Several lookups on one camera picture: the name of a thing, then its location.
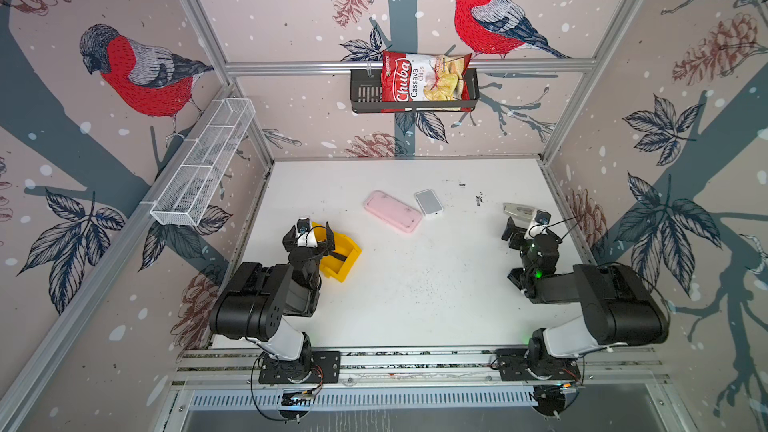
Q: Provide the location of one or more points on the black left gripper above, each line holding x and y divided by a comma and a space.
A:
323, 246

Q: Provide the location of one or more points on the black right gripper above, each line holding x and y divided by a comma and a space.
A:
517, 236

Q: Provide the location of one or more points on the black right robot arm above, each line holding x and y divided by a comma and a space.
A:
616, 308

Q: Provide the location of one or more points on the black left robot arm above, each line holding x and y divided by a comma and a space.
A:
254, 302

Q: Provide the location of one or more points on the yellow plastic bin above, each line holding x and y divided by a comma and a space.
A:
339, 263

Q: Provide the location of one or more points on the small grey white box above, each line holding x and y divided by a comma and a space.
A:
429, 203

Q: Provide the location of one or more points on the pink rectangular case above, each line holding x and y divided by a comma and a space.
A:
393, 211

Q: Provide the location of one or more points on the red cassava chips bag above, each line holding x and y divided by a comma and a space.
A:
424, 78

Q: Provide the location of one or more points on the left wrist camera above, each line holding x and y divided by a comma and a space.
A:
305, 229

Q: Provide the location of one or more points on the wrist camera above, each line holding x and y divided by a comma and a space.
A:
539, 222
305, 229

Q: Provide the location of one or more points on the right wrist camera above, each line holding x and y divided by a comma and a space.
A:
539, 222

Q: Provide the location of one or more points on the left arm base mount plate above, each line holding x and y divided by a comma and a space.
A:
320, 367

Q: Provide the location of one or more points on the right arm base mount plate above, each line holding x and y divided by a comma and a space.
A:
517, 364

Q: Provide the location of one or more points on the white wire mesh shelf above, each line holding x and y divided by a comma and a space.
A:
191, 189

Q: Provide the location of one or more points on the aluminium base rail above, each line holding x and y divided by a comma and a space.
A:
415, 367

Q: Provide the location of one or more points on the black wall basket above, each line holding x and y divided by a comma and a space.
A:
366, 96

